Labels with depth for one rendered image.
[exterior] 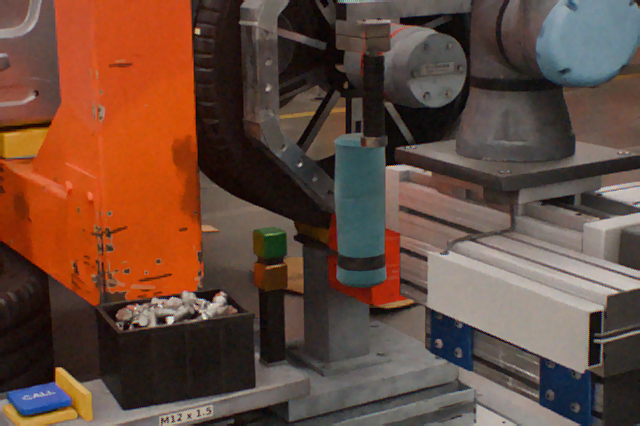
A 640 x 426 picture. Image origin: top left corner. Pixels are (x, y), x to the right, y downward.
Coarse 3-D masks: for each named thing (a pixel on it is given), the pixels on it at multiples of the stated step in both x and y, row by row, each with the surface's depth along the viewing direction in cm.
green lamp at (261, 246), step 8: (256, 232) 187; (264, 232) 186; (272, 232) 186; (280, 232) 186; (256, 240) 187; (264, 240) 185; (272, 240) 186; (280, 240) 186; (256, 248) 187; (264, 248) 185; (272, 248) 186; (280, 248) 187; (264, 256) 186; (272, 256) 186; (280, 256) 187
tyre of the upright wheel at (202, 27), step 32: (192, 0) 223; (224, 0) 217; (192, 32) 222; (224, 32) 218; (224, 64) 219; (224, 96) 220; (224, 128) 222; (224, 160) 227; (256, 160) 226; (256, 192) 228; (288, 192) 231; (320, 224) 237
